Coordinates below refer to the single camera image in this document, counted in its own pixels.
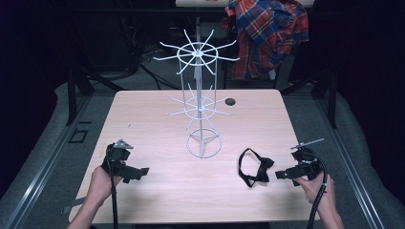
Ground grey metal post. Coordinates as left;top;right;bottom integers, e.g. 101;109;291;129
194;15;203;44

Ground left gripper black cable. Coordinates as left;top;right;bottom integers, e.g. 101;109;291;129
106;144;119;229

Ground person's right hand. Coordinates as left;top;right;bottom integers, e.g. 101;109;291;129
292;173;337;213

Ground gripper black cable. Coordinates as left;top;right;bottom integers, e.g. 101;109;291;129
106;144;119;229
299;152;330;229

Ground black chair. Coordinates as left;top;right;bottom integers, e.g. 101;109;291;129
223;56;281;91

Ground red blue plaid shirt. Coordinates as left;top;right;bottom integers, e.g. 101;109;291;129
223;0;310;81

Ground black floor cables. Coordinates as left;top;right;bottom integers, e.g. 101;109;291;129
117;12;182;91

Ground person's left hand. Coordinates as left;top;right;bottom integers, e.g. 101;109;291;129
87;165;124;205

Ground black bow tie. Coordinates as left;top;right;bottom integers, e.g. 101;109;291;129
238;147;275;189

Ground white wire display rack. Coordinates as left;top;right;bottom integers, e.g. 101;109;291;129
153;29;241;159

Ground black metal stand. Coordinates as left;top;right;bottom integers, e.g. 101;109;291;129
281;68;339;130
65;63;125;127

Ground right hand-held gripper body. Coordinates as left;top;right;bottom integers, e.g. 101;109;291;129
289;137;326;181

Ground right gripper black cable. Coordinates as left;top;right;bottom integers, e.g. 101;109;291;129
299;152;330;229

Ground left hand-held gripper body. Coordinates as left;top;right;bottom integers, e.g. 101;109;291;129
101;138;135;176

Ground aluminium floor rail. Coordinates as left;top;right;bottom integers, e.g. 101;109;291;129
314;96;386;229
3;94;94;229

